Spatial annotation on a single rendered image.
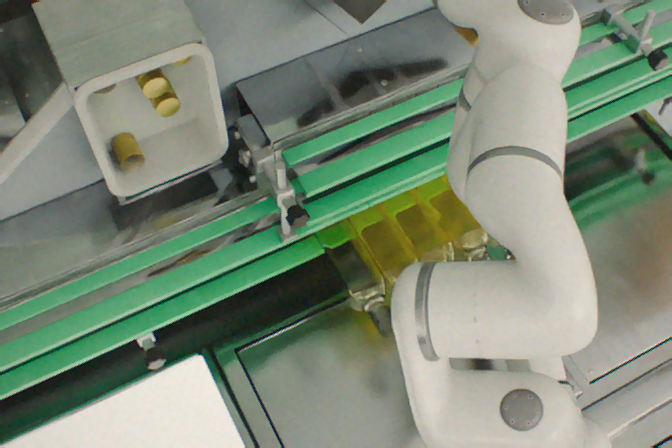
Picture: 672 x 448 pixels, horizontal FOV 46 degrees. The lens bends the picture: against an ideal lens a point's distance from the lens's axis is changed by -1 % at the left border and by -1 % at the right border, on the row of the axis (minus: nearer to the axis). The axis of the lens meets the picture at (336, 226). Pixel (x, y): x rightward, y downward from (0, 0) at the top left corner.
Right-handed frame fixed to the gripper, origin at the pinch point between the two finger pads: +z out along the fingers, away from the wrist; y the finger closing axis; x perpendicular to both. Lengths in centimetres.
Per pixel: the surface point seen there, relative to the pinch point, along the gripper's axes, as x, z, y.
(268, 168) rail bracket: 30.4, 18.0, 15.1
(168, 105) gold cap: 42, 26, 22
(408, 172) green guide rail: 9.7, 19.7, 6.0
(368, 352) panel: 19.4, 1.0, -13.2
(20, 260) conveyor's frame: 66, 17, 5
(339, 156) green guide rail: 20.3, 19.6, 12.9
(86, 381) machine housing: 63, 7, -17
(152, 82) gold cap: 43, 25, 27
